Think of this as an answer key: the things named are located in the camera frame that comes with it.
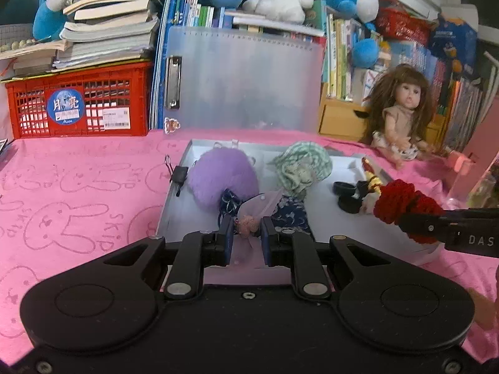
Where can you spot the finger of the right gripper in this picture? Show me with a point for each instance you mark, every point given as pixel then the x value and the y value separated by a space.
pixel 470 231

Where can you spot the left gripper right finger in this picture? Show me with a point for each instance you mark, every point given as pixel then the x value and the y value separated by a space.
pixel 297 252

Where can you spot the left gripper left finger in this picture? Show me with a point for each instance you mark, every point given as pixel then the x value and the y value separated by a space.
pixel 191 256

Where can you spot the pink organza pouch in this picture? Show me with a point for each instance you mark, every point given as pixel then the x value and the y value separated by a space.
pixel 248 218

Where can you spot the dark blue floral pouch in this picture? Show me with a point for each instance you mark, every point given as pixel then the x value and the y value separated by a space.
pixel 289 214

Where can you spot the purple fluffy pouch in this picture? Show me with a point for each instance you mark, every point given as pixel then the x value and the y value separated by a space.
pixel 220 169

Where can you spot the black round lid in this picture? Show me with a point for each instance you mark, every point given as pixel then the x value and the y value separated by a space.
pixel 341 188
pixel 348 204

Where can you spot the red crocheted pouch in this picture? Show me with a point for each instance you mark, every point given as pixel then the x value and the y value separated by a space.
pixel 399 198

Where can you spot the green checkered cloth pouch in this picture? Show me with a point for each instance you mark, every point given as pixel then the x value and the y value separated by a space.
pixel 301 166

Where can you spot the yellow red crocheted toy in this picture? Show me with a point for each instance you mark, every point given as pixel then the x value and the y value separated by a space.
pixel 370 188

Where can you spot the person's hand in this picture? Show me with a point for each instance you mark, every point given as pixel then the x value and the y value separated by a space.
pixel 485 298

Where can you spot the clear glass mug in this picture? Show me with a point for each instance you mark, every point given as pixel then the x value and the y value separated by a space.
pixel 468 188

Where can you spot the white shallow cardboard box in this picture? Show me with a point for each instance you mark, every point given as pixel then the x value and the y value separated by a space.
pixel 181 215

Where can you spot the black binder clip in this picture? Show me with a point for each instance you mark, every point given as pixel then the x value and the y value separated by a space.
pixel 177 175

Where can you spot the pink bunny blanket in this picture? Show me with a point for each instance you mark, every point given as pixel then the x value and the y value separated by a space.
pixel 128 205

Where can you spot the wooden desktop drawer shelf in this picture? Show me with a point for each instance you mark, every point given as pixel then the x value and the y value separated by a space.
pixel 342 119

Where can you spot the brown haired baby doll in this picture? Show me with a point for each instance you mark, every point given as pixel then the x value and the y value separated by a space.
pixel 400 110

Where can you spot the red plastic crate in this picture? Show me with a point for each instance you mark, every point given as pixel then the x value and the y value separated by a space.
pixel 96 101

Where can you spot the translucent clipboard folder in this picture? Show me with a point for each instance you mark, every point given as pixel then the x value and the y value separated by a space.
pixel 231 79

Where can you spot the blue plush ball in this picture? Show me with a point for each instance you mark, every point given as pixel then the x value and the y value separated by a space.
pixel 364 54

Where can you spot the stack of books on crate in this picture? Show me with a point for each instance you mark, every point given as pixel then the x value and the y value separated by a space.
pixel 97 32

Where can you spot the blue white doraemon plush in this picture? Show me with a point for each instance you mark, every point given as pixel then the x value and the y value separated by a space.
pixel 50 19

